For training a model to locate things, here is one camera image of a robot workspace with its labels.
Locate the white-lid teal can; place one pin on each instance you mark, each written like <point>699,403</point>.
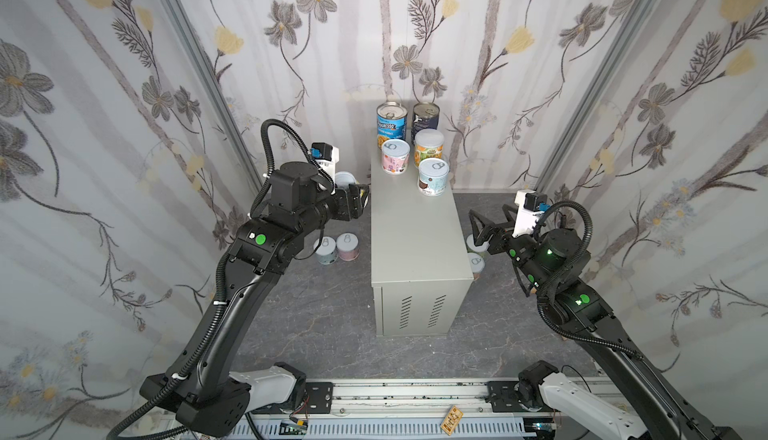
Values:
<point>325,250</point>

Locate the small orange tag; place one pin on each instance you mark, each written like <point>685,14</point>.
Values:
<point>451,420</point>

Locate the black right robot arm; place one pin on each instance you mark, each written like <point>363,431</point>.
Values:
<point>548,248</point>

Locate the dark can with gold lid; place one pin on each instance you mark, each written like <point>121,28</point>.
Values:
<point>425,115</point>

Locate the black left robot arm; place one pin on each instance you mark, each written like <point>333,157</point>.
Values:
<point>297,198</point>

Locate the white-lid yellow can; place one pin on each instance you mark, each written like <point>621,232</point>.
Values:
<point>343,179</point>

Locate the white-lid green label can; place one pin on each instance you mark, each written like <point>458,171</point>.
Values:
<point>479,249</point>

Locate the left corner wall post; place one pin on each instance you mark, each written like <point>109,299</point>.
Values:
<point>203,67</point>

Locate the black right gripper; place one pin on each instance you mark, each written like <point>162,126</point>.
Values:
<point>495,236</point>

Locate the green orange label can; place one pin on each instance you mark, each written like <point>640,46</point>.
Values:
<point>428,143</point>

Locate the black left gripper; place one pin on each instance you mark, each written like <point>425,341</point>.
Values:
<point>349,202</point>

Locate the grey metal cabinet box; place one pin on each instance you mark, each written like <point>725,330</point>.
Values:
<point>420,271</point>

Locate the white cable duct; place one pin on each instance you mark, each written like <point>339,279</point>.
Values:
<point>402,428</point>

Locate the white-lid pink can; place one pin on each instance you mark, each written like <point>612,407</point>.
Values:
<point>347,245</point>
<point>395,154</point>

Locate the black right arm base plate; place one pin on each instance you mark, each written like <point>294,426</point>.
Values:
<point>513,396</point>

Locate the aluminium corner wall post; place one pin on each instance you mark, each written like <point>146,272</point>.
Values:
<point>628,33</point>

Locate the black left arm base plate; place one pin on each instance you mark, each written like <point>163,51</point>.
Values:
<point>317,398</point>

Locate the white-lid grey can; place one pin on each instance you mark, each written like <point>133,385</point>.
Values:
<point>433,176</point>

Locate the white-lid pink can front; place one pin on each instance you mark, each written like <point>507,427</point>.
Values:
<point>395,154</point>

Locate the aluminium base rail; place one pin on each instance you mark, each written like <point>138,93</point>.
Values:
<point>396,407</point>

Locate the blue label soup can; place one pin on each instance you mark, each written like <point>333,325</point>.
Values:
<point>391,121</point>

